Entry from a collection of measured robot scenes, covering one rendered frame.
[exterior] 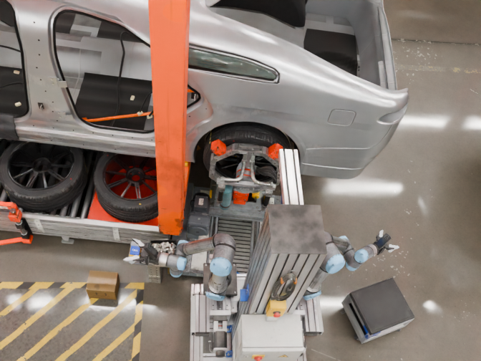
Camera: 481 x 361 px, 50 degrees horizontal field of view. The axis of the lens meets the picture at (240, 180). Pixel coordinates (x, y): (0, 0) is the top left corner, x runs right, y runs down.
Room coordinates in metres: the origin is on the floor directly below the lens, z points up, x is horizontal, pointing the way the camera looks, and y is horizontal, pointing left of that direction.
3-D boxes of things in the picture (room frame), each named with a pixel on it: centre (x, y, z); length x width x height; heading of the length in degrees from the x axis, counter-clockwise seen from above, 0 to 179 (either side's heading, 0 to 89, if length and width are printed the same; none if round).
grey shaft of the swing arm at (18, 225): (1.67, 1.61, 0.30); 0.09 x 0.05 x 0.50; 96
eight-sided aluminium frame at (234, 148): (2.22, -0.02, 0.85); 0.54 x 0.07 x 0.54; 96
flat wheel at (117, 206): (2.21, 0.84, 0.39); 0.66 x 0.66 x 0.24
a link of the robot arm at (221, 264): (1.21, 0.01, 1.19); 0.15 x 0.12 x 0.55; 177
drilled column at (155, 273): (1.59, 0.53, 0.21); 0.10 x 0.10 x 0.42; 6
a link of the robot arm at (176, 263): (1.22, 0.27, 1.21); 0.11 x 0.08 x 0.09; 87
